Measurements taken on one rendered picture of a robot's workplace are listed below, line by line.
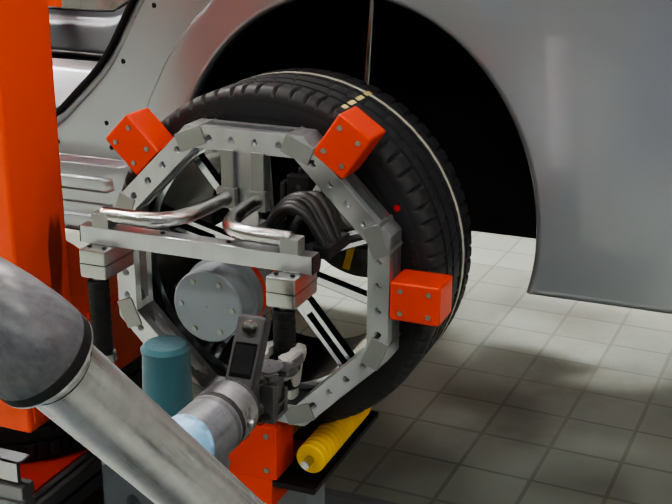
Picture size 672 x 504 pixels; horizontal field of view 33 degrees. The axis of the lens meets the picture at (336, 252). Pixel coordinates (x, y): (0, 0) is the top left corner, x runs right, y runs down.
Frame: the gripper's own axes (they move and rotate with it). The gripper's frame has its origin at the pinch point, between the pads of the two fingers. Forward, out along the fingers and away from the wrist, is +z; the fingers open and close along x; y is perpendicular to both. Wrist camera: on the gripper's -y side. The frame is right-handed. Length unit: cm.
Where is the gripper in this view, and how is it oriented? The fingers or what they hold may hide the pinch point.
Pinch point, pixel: (289, 343)
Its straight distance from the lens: 182.2
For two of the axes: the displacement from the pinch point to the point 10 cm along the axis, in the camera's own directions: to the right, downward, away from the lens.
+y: -0.1, 9.5, 3.2
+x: 9.3, 1.3, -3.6
